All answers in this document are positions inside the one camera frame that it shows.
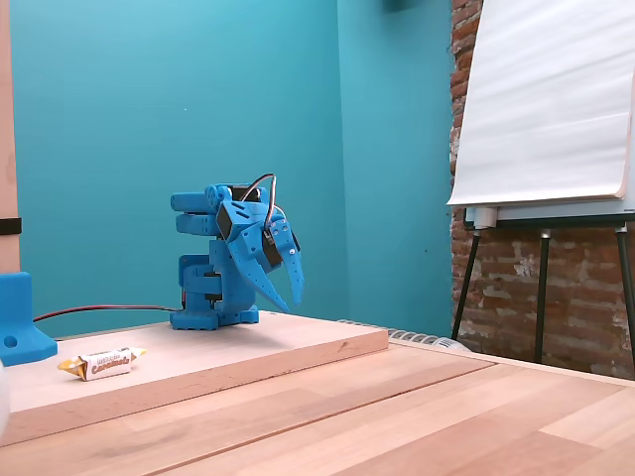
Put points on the blue printed post bracket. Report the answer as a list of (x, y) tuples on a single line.
[(17, 317)]

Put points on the white flipchart paper pad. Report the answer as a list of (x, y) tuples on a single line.
[(541, 99)]

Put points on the wooden post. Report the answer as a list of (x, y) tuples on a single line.
[(6, 124)]

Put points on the flipchart easel with black legs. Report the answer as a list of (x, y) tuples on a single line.
[(543, 277)]

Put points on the wooden base board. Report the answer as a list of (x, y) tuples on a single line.
[(198, 352)]

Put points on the white radiator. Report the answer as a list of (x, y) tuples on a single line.
[(421, 339)]

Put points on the caramel sweet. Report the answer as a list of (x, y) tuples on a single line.
[(106, 366)]

